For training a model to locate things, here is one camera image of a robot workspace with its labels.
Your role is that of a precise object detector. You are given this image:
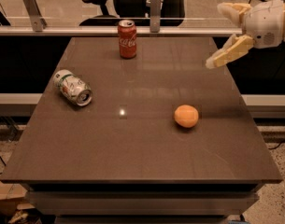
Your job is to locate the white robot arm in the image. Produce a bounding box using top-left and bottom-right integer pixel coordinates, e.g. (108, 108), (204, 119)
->
(206, 0), (285, 69)

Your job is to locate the cardboard box on floor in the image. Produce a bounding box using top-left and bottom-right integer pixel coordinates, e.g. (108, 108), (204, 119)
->
(0, 181), (32, 224)

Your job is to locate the red coke can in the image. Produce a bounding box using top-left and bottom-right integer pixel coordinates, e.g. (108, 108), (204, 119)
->
(118, 20), (136, 59)

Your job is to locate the grey drawer cabinet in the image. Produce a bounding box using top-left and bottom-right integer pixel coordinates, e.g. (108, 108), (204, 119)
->
(26, 190), (258, 222)

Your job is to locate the middle metal rail bracket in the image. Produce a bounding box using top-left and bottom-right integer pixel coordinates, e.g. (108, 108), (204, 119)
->
(150, 0), (161, 33)

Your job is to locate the left metal rail bracket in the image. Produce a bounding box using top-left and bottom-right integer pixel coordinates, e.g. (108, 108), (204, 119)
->
(22, 0), (47, 32)

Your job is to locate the orange fruit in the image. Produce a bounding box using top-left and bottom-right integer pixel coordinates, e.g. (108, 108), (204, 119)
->
(174, 105), (199, 128)

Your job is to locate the white green soda can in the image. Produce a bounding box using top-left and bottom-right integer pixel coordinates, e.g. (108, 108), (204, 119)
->
(53, 69), (93, 106)

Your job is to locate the black office chair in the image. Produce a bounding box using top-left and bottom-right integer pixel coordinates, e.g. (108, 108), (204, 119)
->
(79, 0), (185, 26)

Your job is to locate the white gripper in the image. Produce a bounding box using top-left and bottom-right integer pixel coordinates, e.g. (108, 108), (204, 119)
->
(206, 0), (285, 69)

